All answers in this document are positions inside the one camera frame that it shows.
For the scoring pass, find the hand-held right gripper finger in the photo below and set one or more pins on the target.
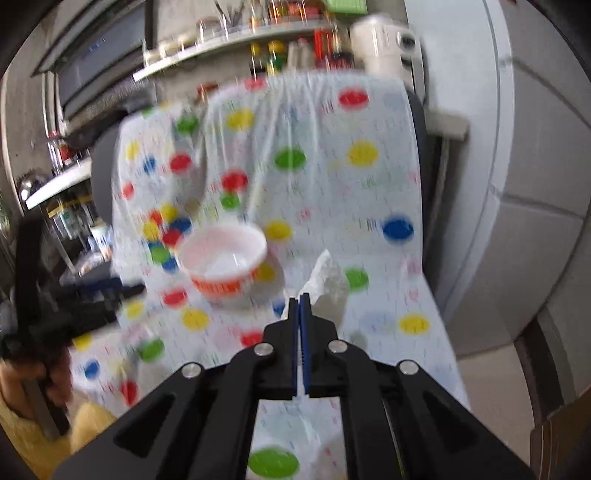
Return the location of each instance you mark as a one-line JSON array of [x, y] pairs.
[[295, 341], [304, 341]]

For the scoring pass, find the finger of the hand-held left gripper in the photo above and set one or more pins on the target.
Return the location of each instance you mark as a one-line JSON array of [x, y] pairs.
[[101, 295]]

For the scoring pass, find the white tissue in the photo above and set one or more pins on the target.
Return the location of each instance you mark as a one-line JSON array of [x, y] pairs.
[[330, 286]]

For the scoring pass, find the person's left forearm yellow sleeve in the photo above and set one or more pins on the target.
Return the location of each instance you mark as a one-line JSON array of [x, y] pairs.
[[27, 450]]

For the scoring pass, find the person's left hand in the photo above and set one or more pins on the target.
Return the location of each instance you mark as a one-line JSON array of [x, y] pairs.
[[14, 390]]

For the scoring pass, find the metal tin can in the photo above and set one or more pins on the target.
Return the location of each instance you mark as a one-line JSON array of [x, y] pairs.
[[100, 240]]

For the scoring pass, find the orange and white bowl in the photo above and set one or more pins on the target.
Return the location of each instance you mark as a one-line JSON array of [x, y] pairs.
[[221, 286]]

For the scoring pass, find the steel pot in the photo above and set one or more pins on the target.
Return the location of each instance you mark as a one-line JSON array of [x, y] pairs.
[[31, 184]]

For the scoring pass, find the white kitchen counter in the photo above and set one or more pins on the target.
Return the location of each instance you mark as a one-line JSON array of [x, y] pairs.
[[55, 184]]

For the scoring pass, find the red label bottles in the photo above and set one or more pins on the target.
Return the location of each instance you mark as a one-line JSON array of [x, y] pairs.
[[62, 150]]

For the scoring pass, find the polka dot plastic sheet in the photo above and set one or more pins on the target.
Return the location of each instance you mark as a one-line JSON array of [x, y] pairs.
[[323, 184]]

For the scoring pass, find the dark range hood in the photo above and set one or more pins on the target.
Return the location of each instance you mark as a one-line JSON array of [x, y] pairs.
[[101, 60]]

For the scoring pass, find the cardboard box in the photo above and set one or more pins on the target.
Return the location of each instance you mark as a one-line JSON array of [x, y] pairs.
[[565, 447]]

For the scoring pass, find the dark sauce bottle yellow cap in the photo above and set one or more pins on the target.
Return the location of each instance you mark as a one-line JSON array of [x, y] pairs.
[[257, 60]]

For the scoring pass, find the green bottle yellow cap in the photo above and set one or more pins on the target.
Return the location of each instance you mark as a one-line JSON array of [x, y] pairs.
[[276, 57]]

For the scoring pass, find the white plastic jug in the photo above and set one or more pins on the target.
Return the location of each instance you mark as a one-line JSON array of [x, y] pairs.
[[300, 55]]

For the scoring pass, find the red oil bottle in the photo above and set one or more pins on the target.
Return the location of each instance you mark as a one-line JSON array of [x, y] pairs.
[[332, 50]]

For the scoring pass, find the white rice cooker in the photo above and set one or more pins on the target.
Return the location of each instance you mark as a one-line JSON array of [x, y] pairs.
[[378, 41]]

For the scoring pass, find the wall shelf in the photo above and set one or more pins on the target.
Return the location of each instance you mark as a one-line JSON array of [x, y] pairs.
[[221, 50]]

